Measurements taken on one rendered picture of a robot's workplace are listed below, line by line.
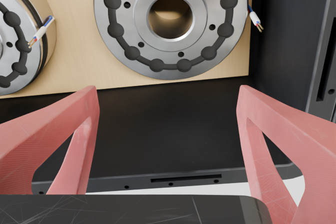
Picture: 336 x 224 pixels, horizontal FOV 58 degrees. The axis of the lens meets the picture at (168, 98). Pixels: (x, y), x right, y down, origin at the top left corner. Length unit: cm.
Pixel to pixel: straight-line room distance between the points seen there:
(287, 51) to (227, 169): 8
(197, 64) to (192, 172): 8
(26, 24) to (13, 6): 1
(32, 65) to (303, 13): 18
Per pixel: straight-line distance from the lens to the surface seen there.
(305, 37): 17
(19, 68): 26
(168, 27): 23
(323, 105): 18
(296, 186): 63
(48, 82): 29
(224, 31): 22
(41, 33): 22
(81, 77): 28
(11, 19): 24
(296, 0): 18
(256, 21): 20
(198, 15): 20
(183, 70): 23
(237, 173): 20
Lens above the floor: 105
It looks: 54 degrees down
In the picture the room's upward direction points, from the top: 179 degrees counter-clockwise
